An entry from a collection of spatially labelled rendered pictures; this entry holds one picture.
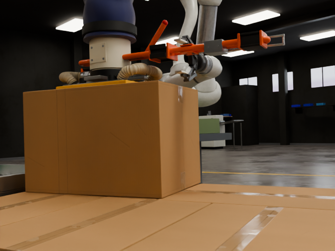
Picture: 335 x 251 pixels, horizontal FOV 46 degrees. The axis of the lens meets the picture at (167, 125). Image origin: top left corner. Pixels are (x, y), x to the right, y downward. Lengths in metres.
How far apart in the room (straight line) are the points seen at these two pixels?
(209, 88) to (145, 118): 1.01
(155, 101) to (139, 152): 0.18
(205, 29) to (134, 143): 1.08
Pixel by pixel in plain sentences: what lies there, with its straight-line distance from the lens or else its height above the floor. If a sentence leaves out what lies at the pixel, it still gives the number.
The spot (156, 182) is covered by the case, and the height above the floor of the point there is 0.60.
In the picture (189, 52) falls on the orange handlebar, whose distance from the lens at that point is 1.46.
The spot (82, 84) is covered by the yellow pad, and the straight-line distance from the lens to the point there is 1.56.
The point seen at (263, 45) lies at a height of 1.05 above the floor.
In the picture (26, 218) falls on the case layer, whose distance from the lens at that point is 1.17.
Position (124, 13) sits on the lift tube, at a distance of 1.62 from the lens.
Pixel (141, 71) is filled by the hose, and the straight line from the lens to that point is 1.50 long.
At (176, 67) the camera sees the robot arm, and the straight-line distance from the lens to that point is 1.94.
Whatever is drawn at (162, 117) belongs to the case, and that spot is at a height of 0.82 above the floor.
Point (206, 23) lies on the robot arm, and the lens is 2.27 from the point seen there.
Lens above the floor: 0.77
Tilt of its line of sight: 1 degrees up
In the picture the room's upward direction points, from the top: 2 degrees counter-clockwise
